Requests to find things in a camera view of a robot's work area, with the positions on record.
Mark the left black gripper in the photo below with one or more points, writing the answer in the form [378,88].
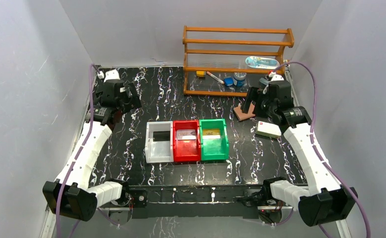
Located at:
[127,98]

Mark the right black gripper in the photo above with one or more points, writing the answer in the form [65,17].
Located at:
[251,96]

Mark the black card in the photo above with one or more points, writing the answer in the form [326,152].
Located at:
[161,136]

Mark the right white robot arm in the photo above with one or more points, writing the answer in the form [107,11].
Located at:
[326,199]

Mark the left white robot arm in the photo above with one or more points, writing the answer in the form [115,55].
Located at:
[70,195]

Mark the gold yellow card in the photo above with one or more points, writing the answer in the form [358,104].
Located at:
[212,133]

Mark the white silver card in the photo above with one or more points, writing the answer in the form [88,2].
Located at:
[186,134]

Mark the grey stapler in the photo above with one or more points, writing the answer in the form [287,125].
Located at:
[264,81]

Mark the blue small block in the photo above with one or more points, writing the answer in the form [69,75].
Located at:
[228,81]

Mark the clear blister package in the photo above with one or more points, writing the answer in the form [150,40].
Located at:
[261,62]

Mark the white box red label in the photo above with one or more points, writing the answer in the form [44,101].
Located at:
[268,129]

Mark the red white marker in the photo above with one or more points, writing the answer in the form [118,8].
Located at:
[214,77]

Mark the wooden shelf rack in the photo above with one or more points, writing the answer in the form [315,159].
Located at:
[222,51]

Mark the white plastic bin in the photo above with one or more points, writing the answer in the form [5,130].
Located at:
[158,152]

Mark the yellow small block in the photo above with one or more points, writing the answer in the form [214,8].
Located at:
[200,74]

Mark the green plastic bin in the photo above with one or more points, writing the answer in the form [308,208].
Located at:
[214,149]

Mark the red plastic bin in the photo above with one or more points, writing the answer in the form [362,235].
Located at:
[186,150]

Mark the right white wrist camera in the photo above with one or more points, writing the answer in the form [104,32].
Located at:
[273,76]

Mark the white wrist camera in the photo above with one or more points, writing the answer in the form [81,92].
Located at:
[112,76]
[273,76]

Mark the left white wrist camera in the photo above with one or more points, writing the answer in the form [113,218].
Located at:
[112,76]

